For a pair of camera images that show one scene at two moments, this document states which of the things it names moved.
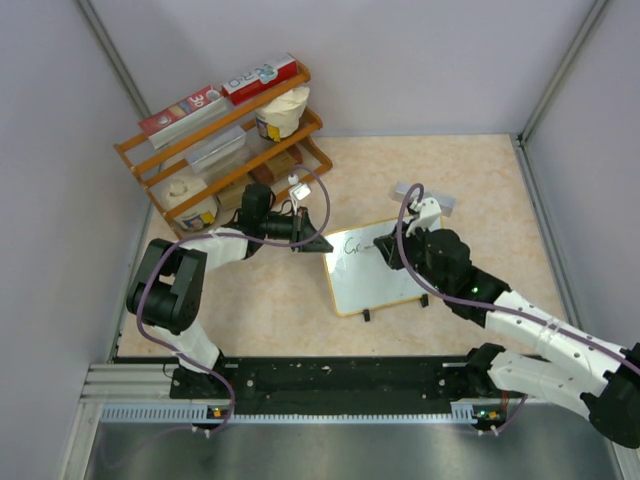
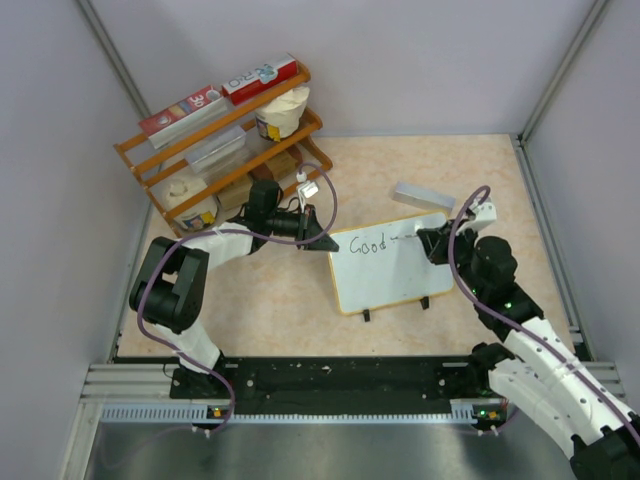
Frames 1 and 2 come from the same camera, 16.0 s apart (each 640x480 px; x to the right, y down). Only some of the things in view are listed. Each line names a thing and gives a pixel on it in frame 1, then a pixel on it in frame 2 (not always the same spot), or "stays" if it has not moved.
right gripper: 389,246 -> 436,242
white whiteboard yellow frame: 359,277 stays
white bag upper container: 281,118 stays
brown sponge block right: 278,169 stays
